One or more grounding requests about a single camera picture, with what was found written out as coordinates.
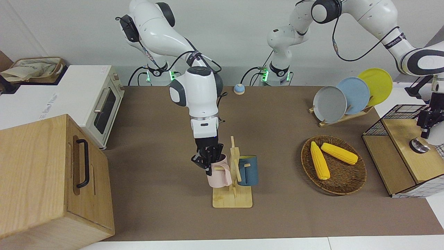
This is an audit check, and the round wicker basket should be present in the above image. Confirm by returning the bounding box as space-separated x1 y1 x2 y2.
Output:
301 135 367 195

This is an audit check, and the yellow corn cob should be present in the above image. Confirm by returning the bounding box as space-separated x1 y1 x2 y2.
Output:
321 142 358 165
310 141 331 180

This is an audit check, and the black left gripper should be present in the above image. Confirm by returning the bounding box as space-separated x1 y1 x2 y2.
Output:
416 101 444 139

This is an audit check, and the brown table mat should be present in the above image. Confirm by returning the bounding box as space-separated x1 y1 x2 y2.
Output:
101 86 444 242

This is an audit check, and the black base cable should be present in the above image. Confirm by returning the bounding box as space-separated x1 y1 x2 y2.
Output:
240 66 264 86
128 66 150 86

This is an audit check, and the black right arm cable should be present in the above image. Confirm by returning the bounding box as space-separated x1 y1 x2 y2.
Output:
116 16 228 106

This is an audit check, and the yellow plate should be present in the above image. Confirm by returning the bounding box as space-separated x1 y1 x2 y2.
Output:
357 68 393 106

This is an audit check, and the light blue plate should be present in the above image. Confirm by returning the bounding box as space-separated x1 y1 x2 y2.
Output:
336 77 370 115

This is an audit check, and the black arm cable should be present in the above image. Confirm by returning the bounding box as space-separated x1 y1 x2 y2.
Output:
116 16 228 106
331 17 408 75

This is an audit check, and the dark blue mug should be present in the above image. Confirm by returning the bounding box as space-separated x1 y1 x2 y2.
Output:
237 155 259 186

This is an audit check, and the cardboard box with paper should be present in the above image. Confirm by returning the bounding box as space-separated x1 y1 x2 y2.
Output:
0 57 67 93

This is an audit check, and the pink mug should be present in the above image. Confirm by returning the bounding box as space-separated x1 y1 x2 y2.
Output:
206 154 233 189

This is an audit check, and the wooden drawer cabinet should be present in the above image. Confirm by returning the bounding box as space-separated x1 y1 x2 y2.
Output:
0 114 115 250

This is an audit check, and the grey plate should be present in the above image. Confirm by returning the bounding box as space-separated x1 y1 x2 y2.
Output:
313 86 348 124

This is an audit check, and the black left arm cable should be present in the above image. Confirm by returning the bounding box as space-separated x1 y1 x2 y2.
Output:
331 17 408 75

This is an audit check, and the white toaster oven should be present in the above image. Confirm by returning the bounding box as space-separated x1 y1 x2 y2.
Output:
0 65 125 150

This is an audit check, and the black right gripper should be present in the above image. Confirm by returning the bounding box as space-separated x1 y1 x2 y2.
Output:
191 137 224 176

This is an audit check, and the black stand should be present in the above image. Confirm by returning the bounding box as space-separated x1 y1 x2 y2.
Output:
405 75 436 99

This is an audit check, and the wooden mug rack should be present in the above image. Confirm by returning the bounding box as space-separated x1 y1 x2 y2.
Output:
212 136 253 208

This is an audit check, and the wooden plate rack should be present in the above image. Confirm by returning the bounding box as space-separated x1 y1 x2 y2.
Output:
309 104 375 128

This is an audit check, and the black cabinet handle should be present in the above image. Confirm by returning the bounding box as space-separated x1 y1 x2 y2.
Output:
76 139 90 189

